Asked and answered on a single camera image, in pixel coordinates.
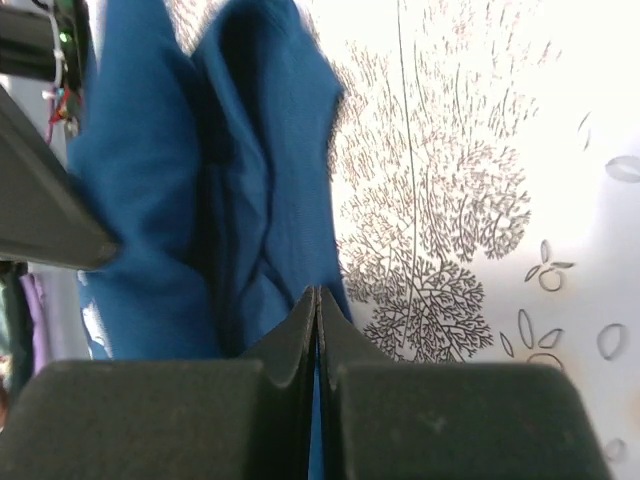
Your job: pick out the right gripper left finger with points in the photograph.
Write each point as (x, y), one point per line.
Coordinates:
(242, 418)

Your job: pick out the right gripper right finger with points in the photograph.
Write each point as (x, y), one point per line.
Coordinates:
(383, 419)

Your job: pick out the floral table mat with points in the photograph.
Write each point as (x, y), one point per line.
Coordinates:
(485, 185)

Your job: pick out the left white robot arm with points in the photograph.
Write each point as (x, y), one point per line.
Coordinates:
(50, 44)

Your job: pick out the dark blue t shirt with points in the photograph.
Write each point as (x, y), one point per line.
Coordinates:
(210, 168)

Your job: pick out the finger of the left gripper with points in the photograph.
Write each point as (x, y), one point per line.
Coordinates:
(42, 219)

